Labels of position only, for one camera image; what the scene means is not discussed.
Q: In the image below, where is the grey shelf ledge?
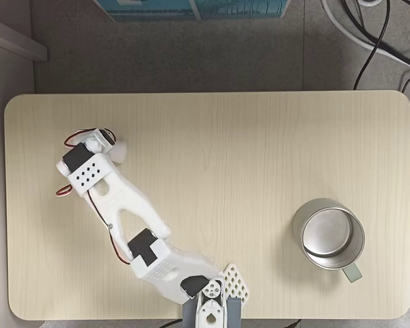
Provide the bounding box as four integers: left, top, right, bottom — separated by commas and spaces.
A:
0, 14, 49, 63

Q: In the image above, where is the blue printed box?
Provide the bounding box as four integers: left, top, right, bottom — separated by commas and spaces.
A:
92, 0, 292, 23

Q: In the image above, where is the white lattice base plate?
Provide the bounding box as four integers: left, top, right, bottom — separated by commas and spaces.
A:
221, 262, 251, 307

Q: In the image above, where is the stainless steel cup with handle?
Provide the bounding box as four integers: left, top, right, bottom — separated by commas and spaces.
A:
291, 197, 366, 284

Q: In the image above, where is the white hose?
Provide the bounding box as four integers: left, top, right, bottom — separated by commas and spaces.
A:
320, 0, 410, 72

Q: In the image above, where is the long black cable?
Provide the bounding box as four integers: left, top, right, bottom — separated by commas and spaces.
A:
340, 0, 410, 68

